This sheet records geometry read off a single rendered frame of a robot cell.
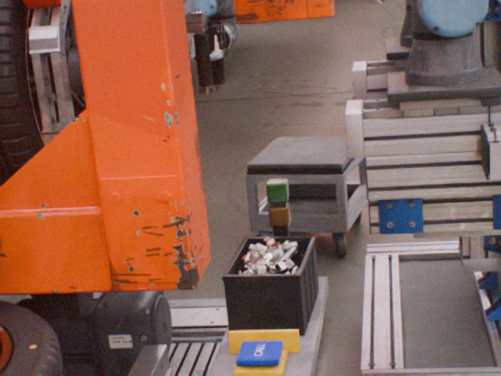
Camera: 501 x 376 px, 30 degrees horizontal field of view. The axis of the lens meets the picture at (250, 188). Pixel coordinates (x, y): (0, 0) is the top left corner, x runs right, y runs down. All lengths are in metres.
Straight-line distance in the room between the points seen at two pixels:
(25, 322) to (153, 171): 0.35
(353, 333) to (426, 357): 0.63
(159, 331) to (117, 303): 0.11
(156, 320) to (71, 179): 0.43
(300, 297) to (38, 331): 0.46
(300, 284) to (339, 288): 1.39
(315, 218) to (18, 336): 1.73
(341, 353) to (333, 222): 0.73
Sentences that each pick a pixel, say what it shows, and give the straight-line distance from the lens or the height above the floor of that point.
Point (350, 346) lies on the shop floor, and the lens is 2.63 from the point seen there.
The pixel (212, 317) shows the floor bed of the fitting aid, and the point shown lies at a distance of 2.69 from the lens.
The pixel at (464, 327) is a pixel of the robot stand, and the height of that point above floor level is 0.21.
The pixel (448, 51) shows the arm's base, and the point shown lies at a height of 0.88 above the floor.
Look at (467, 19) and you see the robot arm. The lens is 1.69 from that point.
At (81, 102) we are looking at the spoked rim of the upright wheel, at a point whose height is 0.75.
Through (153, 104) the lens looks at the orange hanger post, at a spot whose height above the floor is 0.87.
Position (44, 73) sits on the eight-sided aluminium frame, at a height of 0.89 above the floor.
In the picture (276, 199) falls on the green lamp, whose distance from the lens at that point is 1.83.
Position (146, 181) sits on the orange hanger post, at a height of 0.73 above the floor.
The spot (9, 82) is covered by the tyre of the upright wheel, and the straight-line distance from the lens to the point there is 1.96.
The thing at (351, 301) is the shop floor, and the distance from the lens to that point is 2.91.
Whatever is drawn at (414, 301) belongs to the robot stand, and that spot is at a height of 0.21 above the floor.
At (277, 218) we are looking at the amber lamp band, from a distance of 1.84.
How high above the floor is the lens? 1.17
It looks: 16 degrees down
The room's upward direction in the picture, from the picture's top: 5 degrees counter-clockwise
